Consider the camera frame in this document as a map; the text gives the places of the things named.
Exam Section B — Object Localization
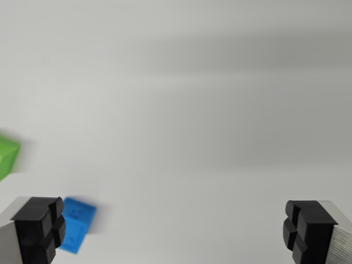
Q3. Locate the gripper left finger with black rubber pad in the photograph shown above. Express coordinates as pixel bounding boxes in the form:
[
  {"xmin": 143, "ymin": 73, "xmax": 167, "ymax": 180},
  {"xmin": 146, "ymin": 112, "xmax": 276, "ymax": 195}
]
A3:
[{"xmin": 0, "ymin": 196, "xmax": 67, "ymax": 264}]

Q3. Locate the gripper right finger with black rubber pad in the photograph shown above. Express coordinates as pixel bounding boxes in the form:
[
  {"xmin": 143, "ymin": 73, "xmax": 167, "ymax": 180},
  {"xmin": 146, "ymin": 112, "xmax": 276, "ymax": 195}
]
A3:
[{"xmin": 282, "ymin": 200, "xmax": 352, "ymax": 264}]

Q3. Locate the green embossed cube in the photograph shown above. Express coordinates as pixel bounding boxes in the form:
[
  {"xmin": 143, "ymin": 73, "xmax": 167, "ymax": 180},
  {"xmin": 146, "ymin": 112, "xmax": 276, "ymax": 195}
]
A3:
[{"xmin": 0, "ymin": 129, "xmax": 21, "ymax": 182}]

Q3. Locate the blue embossed cube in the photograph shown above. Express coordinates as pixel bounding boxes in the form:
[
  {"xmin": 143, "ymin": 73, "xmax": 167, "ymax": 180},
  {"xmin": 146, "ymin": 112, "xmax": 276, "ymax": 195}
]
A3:
[{"xmin": 56, "ymin": 196, "xmax": 98, "ymax": 255}]

